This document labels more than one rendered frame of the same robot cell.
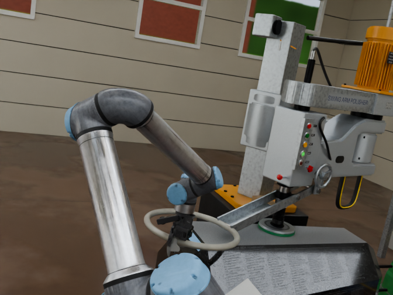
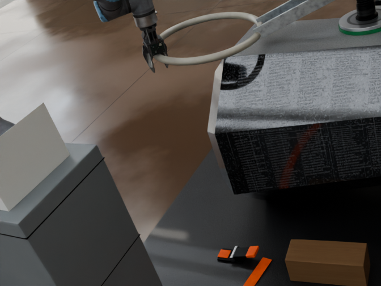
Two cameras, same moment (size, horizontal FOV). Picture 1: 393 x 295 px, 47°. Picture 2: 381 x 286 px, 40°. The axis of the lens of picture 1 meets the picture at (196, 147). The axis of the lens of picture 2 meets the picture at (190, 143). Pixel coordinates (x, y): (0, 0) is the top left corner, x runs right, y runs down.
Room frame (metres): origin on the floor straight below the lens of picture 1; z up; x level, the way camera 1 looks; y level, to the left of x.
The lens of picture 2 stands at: (0.93, -1.80, 1.65)
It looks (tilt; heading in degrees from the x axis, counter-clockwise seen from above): 30 degrees down; 61
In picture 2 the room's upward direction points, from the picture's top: 20 degrees counter-clockwise
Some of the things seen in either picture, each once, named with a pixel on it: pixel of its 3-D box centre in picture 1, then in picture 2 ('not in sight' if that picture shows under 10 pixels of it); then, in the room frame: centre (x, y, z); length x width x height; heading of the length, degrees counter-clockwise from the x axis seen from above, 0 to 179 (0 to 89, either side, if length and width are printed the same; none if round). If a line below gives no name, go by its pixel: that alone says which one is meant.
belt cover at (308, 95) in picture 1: (340, 101); not in sight; (2.75, -0.82, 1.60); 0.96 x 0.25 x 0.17; 129
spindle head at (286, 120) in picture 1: (302, 148); not in sight; (2.58, -0.61, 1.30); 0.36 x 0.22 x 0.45; 129
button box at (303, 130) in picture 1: (302, 144); not in sight; (2.40, -0.56, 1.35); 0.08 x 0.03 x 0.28; 129
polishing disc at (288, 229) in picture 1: (276, 226); (367, 18); (2.53, -0.55, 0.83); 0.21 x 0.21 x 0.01
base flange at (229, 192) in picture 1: (254, 197); not in sight; (3.26, -0.49, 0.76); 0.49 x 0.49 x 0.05; 23
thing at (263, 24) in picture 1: (267, 26); not in sight; (3.21, -0.35, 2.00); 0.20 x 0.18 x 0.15; 23
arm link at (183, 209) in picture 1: (185, 206); (146, 19); (1.91, 0.01, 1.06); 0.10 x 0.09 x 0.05; 160
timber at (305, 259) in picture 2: not in sight; (327, 262); (1.94, -0.68, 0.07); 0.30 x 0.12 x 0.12; 119
